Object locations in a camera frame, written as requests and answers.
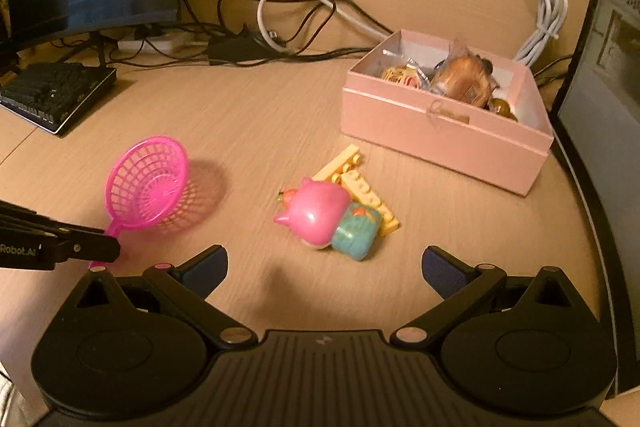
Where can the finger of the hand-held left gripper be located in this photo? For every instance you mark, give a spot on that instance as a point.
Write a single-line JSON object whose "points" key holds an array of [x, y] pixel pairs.
{"points": [[90, 248]]}

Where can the pink toy strainer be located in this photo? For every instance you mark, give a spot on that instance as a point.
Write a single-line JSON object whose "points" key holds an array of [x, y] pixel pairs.
{"points": [[145, 187]]}

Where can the yellow toy brick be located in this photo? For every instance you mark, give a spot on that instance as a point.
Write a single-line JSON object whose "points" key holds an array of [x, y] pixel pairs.
{"points": [[340, 159], [372, 202]]}

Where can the white power strip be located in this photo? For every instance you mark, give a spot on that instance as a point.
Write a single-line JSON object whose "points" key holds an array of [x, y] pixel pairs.
{"points": [[150, 43]]}

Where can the pink pig toy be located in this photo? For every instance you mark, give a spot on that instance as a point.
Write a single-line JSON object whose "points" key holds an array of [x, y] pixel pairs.
{"points": [[315, 212]]}

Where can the packaged round bun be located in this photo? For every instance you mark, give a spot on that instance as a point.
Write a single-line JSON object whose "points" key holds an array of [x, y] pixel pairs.
{"points": [[400, 74]]}

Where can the computer tower case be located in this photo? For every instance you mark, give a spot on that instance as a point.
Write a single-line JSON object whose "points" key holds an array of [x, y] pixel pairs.
{"points": [[615, 57]]}

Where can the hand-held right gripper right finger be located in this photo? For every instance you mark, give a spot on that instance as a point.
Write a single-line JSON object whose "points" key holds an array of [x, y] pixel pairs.
{"points": [[442, 277]]}

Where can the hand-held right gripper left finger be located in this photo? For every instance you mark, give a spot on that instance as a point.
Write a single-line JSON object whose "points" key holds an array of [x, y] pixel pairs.
{"points": [[205, 274]]}

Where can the black power adapter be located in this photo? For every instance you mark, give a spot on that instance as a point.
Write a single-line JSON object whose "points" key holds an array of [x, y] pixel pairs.
{"points": [[230, 49]]}

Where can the packaged brown bread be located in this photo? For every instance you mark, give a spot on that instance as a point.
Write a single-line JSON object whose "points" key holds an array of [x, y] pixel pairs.
{"points": [[460, 77]]}

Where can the pink cardboard box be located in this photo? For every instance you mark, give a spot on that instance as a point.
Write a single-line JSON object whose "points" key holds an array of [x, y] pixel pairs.
{"points": [[440, 142]]}

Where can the black keyboard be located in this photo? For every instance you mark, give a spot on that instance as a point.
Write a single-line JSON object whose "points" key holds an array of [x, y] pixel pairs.
{"points": [[50, 92]]}

